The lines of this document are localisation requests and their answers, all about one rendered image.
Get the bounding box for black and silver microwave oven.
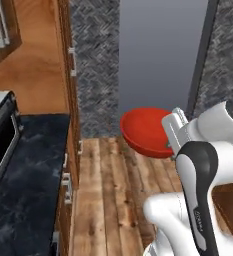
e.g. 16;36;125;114
0;90;24;188

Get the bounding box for red bowl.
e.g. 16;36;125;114
119;107;175;159

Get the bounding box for silver tall cupboard handle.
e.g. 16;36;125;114
68;47;78;78

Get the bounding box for tall wooden cupboard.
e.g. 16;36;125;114
0;0;83;141

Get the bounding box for silver wall cupboard handle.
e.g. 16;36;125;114
0;0;11;50

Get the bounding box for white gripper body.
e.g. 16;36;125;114
161;107;193;157

